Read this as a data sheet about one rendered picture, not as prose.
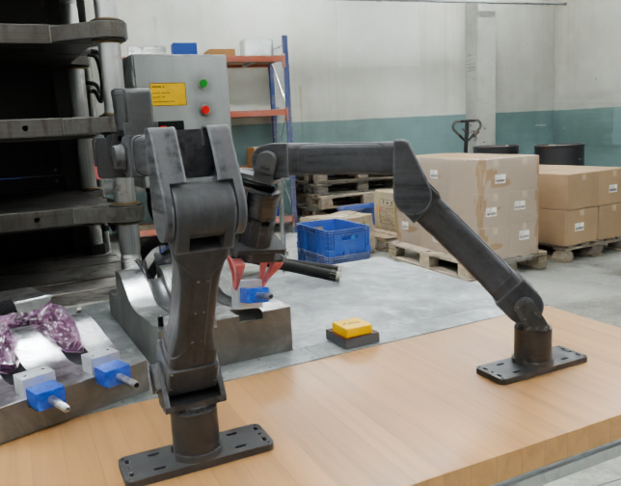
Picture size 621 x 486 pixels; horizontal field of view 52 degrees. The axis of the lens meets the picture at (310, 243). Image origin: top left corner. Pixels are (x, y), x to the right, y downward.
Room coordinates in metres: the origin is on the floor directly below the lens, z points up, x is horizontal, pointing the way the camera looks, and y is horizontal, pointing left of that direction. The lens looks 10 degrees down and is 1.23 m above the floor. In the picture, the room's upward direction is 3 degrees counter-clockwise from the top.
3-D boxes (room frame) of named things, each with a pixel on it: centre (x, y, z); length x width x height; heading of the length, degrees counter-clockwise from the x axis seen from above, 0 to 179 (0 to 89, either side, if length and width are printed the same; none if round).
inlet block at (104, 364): (0.96, 0.32, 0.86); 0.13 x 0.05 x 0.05; 44
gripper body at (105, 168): (1.04, 0.28, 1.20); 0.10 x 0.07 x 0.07; 115
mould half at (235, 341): (1.35, 0.27, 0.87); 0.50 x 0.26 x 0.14; 27
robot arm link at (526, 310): (1.04, -0.37, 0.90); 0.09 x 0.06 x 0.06; 170
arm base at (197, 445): (0.79, 0.17, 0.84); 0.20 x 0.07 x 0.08; 115
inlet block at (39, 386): (0.88, 0.40, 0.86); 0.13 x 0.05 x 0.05; 44
